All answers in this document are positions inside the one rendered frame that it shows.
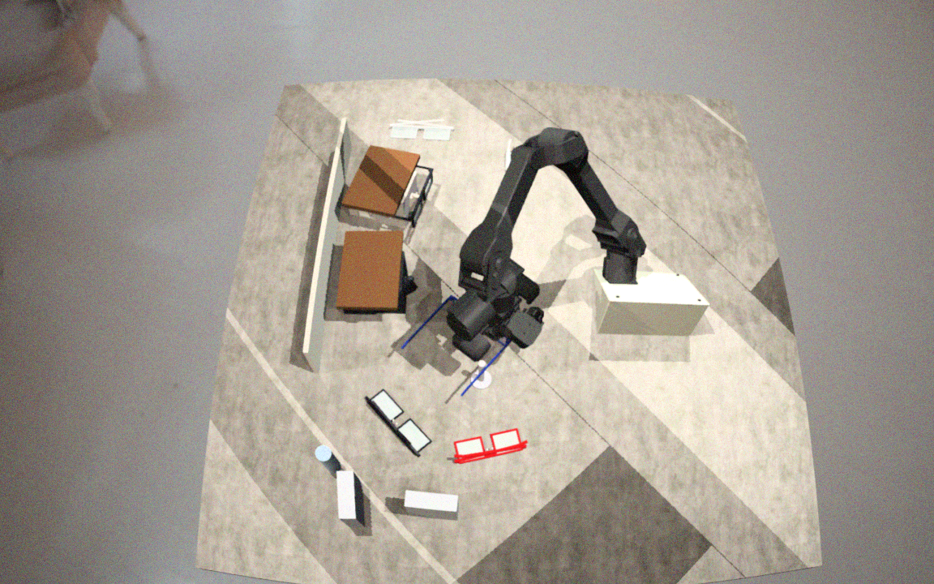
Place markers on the white glasses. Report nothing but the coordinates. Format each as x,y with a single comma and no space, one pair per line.
437,132

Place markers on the white flat rectangular panel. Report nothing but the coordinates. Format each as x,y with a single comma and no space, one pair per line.
327,238

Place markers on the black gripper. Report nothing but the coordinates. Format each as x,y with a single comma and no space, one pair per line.
479,346

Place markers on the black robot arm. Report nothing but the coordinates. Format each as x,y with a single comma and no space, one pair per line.
488,248

